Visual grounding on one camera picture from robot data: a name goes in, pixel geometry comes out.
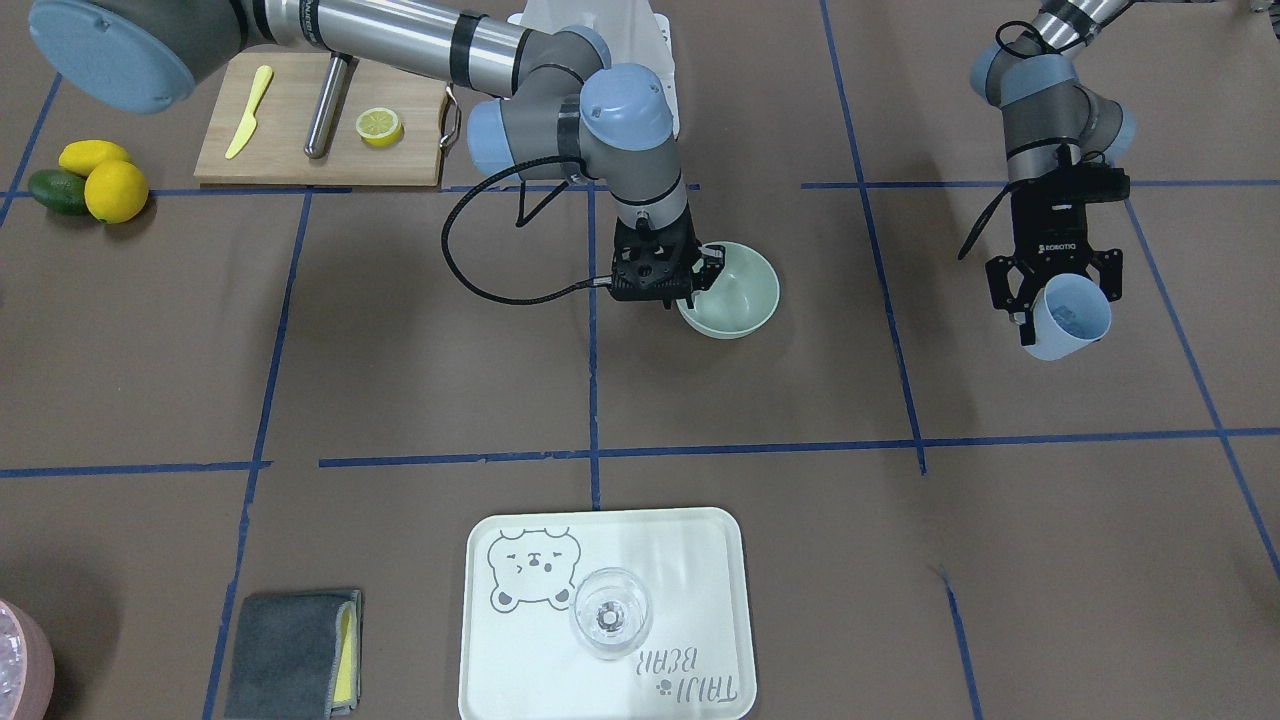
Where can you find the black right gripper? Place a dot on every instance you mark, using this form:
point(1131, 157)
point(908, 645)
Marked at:
point(707, 266)

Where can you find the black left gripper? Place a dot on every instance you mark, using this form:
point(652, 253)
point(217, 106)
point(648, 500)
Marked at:
point(1052, 228)

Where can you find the light blue plastic cup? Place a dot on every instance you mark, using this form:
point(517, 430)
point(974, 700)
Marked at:
point(1070, 313)

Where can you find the light green bowl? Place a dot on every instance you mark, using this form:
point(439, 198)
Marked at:
point(740, 300)

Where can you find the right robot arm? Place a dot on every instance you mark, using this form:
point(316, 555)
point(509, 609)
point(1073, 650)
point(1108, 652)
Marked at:
point(558, 106)

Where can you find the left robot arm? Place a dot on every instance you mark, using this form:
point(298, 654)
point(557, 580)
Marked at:
point(1063, 143)

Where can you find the clear ice cubes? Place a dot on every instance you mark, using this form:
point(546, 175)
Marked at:
point(12, 658)

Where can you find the pink bowl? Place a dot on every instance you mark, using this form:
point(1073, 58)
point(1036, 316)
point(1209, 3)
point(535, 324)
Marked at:
point(34, 698)

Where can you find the half lemon slice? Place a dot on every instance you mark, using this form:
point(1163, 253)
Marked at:
point(379, 127)

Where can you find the clear wine glass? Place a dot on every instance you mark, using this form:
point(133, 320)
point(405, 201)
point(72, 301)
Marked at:
point(612, 613)

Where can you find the steel muddler with black cap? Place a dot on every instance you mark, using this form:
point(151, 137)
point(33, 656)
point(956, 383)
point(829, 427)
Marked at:
point(329, 102)

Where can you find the cream bear serving tray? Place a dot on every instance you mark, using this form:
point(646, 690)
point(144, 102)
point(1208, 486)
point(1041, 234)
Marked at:
point(520, 657)

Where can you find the wooden cutting board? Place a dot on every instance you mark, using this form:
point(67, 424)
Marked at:
point(275, 153)

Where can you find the yellow plastic knife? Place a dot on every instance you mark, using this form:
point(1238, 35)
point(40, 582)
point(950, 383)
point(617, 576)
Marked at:
point(248, 121)

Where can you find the grey folded cloth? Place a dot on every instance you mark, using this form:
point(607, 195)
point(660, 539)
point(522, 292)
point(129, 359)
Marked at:
point(297, 656)

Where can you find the yellow lemon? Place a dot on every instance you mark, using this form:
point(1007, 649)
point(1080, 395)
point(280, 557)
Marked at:
point(82, 157)
point(116, 191)

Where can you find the green lime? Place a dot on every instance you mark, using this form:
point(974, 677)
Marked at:
point(60, 191)

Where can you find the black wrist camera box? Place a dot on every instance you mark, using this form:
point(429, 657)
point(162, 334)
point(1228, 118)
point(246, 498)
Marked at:
point(1092, 183)

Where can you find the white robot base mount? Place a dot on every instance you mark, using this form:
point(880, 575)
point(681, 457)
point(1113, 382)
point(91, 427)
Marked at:
point(632, 30)

